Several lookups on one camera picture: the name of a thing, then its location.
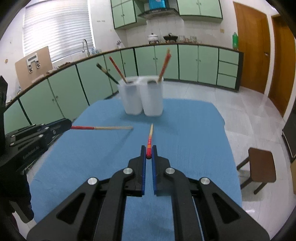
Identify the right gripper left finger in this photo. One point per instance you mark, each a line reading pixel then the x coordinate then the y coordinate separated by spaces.
pixel 95 210

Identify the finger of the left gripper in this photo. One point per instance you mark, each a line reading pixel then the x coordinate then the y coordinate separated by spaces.
pixel 65 125
pixel 31 131

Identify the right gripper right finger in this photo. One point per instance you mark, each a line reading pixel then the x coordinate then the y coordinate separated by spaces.
pixel 201 210

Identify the red-handled chopstick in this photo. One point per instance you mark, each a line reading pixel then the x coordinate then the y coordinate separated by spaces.
pixel 118 70
pixel 101 127
pixel 149 143

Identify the green lower kitchen cabinets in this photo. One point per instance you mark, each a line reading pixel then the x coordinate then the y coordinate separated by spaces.
pixel 68 91

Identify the black chopstick in holder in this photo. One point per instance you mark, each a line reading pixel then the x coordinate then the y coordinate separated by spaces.
pixel 107 73

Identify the brown wooden stool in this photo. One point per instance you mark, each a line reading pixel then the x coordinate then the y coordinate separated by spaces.
pixel 262 168

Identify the chrome sink faucet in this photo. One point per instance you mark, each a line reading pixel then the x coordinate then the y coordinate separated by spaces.
pixel 85 47

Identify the left white plastic holder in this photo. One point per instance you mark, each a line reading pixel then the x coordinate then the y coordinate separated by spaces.
pixel 130 96

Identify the white plastic holder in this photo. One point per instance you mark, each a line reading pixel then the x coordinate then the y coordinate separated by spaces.
pixel 130 96
pixel 151 94

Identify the blue table cloth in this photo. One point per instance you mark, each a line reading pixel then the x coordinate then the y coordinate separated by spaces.
pixel 190 134

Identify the right white plastic holder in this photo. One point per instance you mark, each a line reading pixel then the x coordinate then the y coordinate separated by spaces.
pixel 151 94

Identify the white window blind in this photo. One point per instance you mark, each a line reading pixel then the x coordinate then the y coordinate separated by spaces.
pixel 60 25

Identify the dark cabinet at right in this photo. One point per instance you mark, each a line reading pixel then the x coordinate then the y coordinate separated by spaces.
pixel 289 134

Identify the white cooking pot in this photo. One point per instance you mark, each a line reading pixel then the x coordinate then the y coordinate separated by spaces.
pixel 153 39

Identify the red chopstick in holder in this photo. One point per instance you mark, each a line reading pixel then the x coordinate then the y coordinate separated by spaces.
pixel 165 64

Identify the black wok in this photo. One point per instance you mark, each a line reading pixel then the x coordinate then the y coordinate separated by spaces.
pixel 170 38

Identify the range hood with blue box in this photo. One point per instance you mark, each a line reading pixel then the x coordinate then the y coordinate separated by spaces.
pixel 158 9

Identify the brown wooden door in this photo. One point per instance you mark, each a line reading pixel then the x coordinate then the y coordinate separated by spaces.
pixel 284 64
pixel 254 42

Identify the green plastic bottle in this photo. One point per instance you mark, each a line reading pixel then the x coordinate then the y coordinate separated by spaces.
pixel 235 41

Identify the cardboard board with handles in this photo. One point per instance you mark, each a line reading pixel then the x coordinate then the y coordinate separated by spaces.
pixel 33 66

